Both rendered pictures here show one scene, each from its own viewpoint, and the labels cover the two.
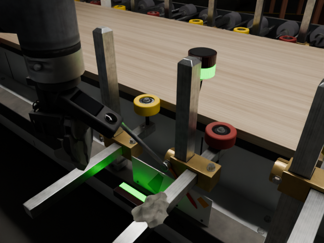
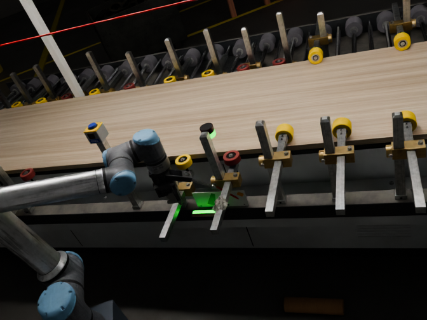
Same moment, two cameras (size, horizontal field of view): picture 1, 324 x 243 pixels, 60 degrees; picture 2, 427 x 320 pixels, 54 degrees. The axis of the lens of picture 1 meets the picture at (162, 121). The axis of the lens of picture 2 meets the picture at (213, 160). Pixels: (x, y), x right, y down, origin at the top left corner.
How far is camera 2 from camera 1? 1.21 m
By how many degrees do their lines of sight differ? 9
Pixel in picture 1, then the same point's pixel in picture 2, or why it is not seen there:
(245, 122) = (241, 145)
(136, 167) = (197, 197)
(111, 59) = not seen: hidden behind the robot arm
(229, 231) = (259, 202)
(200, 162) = (229, 175)
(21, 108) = (88, 209)
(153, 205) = (219, 202)
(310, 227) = (276, 174)
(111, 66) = not seen: hidden behind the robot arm
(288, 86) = (255, 110)
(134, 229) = (217, 214)
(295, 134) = not seen: hidden behind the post
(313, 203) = (276, 166)
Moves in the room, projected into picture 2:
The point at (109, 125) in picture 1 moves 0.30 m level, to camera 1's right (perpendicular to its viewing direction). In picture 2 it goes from (189, 176) to (253, 143)
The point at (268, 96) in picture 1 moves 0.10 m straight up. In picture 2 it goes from (246, 122) to (241, 106)
